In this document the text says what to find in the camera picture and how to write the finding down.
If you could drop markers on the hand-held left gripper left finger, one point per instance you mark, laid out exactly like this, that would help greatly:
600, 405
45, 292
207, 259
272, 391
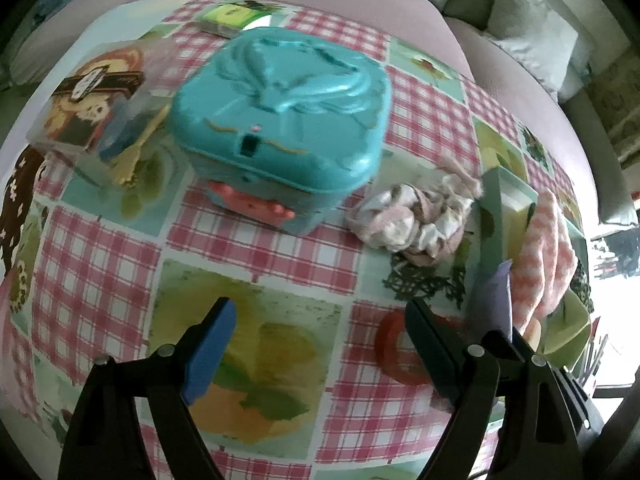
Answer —
210, 355

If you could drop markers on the yellow sponge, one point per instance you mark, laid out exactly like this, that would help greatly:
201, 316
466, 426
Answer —
517, 220

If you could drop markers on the purple sofa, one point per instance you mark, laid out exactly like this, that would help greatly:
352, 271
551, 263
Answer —
440, 45

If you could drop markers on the pink white striped cloth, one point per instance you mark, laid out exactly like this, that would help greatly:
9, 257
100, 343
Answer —
542, 255

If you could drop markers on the printed checked tablecloth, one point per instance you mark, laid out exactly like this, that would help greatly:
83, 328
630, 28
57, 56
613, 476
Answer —
100, 270

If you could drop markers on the clear box with printed label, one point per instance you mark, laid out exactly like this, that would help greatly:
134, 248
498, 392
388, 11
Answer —
95, 110

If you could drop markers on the light green cloth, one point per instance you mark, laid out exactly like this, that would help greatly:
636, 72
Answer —
567, 332

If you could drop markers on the purple cloth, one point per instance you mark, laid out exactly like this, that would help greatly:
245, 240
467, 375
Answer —
495, 300

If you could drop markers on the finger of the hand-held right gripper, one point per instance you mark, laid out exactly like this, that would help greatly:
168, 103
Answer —
585, 402

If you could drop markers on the teal storage tray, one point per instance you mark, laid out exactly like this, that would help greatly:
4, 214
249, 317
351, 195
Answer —
492, 210

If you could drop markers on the pink white floral scrunchie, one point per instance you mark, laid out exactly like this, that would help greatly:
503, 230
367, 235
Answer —
417, 215

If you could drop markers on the teal plastic toy box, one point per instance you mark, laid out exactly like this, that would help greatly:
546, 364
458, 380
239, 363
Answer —
280, 125

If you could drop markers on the light grey cushion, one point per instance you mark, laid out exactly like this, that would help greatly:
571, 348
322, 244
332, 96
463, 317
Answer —
542, 35

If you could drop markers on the beige round powder puff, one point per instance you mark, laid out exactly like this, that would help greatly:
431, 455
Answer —
533, 331

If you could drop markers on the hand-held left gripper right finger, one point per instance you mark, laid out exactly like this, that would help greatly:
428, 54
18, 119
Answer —
430, 350

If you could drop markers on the green tissue packet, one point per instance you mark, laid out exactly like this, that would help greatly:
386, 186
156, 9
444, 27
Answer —
231, 14

